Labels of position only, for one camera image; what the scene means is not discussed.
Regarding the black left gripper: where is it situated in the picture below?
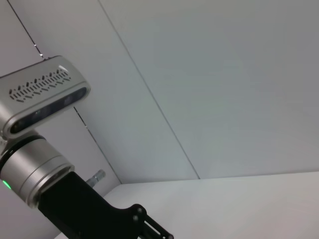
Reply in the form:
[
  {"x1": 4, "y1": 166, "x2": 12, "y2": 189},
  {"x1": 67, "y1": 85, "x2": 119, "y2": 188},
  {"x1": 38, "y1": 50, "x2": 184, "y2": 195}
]
[{"x1": 38, "y1": 171, "x2": 175, "y2": 239}]

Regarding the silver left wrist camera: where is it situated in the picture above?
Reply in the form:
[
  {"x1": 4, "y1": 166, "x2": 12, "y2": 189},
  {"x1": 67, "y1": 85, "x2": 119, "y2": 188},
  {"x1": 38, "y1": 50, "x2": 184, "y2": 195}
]
[{"x1": 0, "y1": 55, "x2": 91, "y2": 139}]

